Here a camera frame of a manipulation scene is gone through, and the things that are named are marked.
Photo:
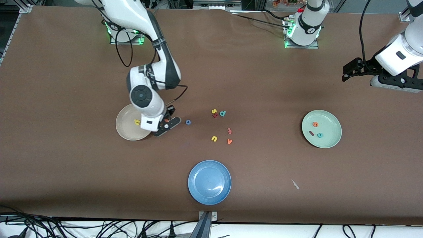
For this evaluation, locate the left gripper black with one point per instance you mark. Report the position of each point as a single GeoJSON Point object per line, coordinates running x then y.
{"type": "Point", "coordinates": [368, 67]}

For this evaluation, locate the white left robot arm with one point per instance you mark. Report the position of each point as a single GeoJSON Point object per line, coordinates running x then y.
{"type": "Point", "coordinates": [310, 19]}

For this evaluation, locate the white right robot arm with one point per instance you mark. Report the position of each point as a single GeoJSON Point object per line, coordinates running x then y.
{"type": "Point", "coordinates": [125, 13]}

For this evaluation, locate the beige round plate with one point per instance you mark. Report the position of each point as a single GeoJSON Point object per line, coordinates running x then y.
{"type": "Point", "coordinates": [125, 127]}

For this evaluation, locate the green round plate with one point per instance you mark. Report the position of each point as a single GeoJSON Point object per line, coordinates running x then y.
{"type": "Point", "coordinates": [330, 132]}

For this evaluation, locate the blue round plate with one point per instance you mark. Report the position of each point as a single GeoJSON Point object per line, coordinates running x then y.
{"type": "Point", "coordinates": [209, 182]}

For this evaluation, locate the orange object cluster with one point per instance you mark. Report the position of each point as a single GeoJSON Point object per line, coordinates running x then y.
{"type": "Point", "coordinates": [284, 2]}

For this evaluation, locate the grey metal box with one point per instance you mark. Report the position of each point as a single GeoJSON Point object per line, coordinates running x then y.
{"type": "Point", "coordinates": [214, 5]}

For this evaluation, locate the brown table cover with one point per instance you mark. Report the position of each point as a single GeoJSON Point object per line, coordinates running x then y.
{"type": "Point", "coordinates": [66, 165]}

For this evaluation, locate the small white tape scrap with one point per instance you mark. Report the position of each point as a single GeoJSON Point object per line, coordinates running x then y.
{"type": "Point", "coordinates": [295, 184]}

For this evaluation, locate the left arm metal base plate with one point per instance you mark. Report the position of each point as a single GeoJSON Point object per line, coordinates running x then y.
{"type": "Point", "coordinates": [302, 47]}

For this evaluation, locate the aluminium frame profile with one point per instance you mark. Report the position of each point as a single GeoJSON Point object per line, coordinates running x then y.
{"type": "Point", "coordinates": [403, 16]}
{"type": "Point", "coordinates": [24, 8]}

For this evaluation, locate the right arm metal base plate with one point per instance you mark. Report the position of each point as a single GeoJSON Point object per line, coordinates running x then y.
{"type": "Point", "coordinates": [141, 41]}

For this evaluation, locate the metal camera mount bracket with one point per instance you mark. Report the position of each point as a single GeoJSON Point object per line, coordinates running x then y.
{"type": "Point", "coordinates": [206, 219]}

